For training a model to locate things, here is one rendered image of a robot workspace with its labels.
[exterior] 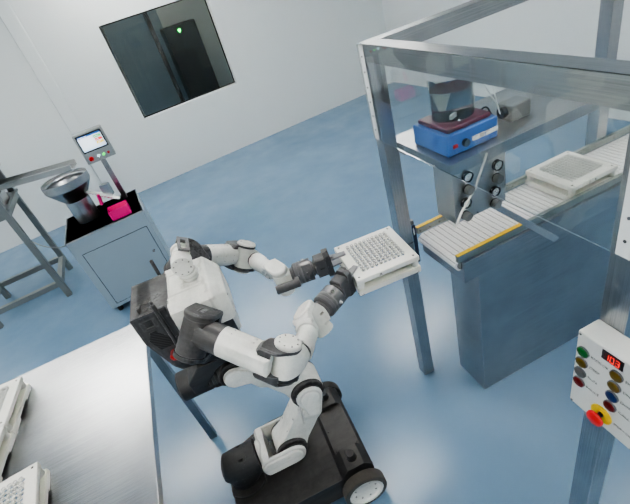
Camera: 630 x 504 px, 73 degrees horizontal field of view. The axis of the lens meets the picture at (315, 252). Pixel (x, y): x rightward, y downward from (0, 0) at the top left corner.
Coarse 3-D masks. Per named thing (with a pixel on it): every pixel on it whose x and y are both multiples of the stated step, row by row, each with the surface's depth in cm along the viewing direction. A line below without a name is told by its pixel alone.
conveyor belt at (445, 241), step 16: (512, 208) 183; (448, 224) 186; (464, 224) 183; (480, 224) 180; (496, 224) 177; (512, 224) 174; (432, 240) 180; (448, 240) 177; (464, 240) 174; (480, 240) 171; (448, 256) 170
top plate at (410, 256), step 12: (384, 228) 170; (360, 240) 168; (396, 240) 162; (336, 252) 166; (348, 252) 163; (408, 252) 154; (348, 264) 157; (384, 264) 152; (396, 264) 150; (360, 276) 150; (372, 276) 149
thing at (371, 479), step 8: (360, 472) 184; (368, 472) 184; (376, 472) 185; (352, 480) 183; (360, 480) 181; (368, 480) 182; (376, 480) 184; (384, 480) 186; (344, 488) 185; (352, 488) 181; (360, 488) 185; (368, 488) 187; (376, 488) 189; (384, 488) 189; (344, 496) 185; (352, 496) 183; (360, 496) 188; (368, 496) 190; (376, 496) 190
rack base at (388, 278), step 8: (408, 264) 156; (392, 272) 155; (400, 272) 154; (408, 272) 154; (416, 272) 155; (376, 280) 153; (384, 280) 152; (392, 280) 153; (368, 288) 152; (376, 288) 153
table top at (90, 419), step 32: (96, 352) 185; (128, 352) 179; (32, 384) 179; (64, 384) 174; (96, 384) 169; (128, 384) 164; (32, 416) 164; (64, 416) 159; (96, 416) 155; (128, 416) 151; (32, 448) 151; (64, 448) 147; (96, 448) 143; (128, 448) 140; (64, 480) 136; (96, 480) 133; (128, 480) 130; (160, 480) 130
